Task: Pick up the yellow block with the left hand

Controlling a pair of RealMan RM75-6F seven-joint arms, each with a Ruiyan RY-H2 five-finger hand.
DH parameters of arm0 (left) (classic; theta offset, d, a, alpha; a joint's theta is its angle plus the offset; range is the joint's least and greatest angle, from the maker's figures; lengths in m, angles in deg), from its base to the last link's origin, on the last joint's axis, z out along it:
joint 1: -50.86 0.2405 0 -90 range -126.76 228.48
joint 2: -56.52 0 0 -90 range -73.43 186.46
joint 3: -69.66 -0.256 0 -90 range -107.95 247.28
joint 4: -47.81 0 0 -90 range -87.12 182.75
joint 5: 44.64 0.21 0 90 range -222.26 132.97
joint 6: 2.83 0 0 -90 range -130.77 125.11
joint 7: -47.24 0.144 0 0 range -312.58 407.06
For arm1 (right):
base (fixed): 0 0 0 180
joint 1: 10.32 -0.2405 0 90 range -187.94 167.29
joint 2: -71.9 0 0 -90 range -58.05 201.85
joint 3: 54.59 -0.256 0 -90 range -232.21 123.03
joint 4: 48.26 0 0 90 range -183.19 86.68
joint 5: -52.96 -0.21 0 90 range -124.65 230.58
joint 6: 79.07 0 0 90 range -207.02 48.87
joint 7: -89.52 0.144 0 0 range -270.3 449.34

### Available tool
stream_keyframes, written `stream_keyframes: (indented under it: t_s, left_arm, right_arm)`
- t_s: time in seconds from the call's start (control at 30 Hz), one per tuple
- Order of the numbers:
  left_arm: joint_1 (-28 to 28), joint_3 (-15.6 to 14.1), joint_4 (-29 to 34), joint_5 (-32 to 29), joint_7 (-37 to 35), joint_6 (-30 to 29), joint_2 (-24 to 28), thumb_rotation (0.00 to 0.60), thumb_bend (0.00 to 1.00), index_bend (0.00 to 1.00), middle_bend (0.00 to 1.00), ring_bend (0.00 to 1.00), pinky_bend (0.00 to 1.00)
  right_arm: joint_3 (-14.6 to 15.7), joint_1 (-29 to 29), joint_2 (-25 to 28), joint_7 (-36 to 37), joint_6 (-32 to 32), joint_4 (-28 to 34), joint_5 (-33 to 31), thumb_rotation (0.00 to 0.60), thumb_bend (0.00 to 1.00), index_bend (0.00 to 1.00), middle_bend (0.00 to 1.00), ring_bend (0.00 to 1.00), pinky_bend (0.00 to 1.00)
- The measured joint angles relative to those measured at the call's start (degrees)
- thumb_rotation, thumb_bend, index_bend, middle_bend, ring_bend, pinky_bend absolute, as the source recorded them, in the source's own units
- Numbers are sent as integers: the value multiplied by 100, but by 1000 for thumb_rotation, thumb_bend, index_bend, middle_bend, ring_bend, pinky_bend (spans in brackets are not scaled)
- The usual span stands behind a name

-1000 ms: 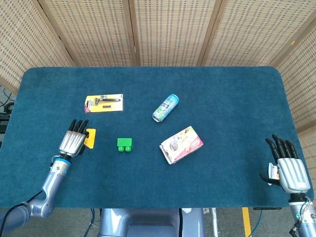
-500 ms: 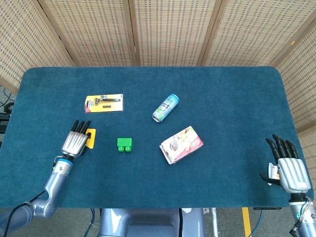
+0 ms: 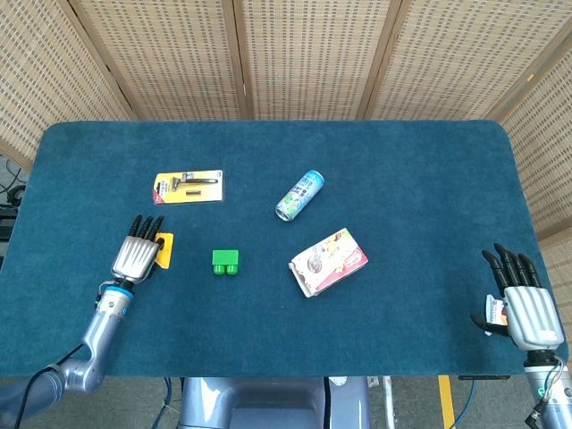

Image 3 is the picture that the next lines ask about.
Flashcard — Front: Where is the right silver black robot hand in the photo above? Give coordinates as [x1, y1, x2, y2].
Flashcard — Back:
[469, 243, 565, 354]

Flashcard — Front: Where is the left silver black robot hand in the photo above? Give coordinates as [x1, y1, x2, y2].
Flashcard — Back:
[110, 214, 166, 285]

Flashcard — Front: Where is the small orange block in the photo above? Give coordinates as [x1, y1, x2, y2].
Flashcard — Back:
[156, 231, 175, 270]

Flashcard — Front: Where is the white printed hand tag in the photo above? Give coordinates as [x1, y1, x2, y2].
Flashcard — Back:
[484, 293, 509, 326]

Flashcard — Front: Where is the green toy building block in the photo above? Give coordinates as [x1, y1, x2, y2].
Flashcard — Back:
[211, 249, 240, 277]

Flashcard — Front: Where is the razor in yellow blister pack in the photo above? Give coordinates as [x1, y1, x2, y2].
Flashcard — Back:
[153, 169, 224, 206]

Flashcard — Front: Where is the black floor equipment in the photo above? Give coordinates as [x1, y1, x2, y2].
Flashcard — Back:
[0, 154, 28, 242]

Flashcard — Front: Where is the white metal table leg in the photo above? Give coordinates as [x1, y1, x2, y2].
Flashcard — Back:
[382, 376, 395, 429]

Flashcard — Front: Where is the woven folding screen panel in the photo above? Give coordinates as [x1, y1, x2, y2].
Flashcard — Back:
[0, 0, 138, 173]
[486, 39, 572, 323]
[357, 0, 572, 121]
[231, 0, 399, 121]
[66, 0, 251, 121]

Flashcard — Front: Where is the blue carpet table cover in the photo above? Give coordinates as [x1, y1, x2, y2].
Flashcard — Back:
[0, 119, 568, 379]

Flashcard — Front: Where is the blue green drink can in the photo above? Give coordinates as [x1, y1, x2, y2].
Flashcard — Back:
[274, 169, 325, 223]

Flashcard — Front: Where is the opened white red cookie box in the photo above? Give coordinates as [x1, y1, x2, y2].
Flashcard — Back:
[288, 227, 370, 299]

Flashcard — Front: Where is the silver blue robot torso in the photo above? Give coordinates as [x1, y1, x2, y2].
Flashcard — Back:
[178, 376, 372, 429]

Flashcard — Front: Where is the right wrist cable bundle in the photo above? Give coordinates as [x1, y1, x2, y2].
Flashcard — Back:
[525, 357, 571, 429]

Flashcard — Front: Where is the blue floor cable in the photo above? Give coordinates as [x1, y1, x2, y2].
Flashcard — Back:
[151, 377, 174, 429]
[453, 379, 477, 429]

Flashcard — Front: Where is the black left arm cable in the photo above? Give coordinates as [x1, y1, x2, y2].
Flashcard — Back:
[11, 343, 86, 429]

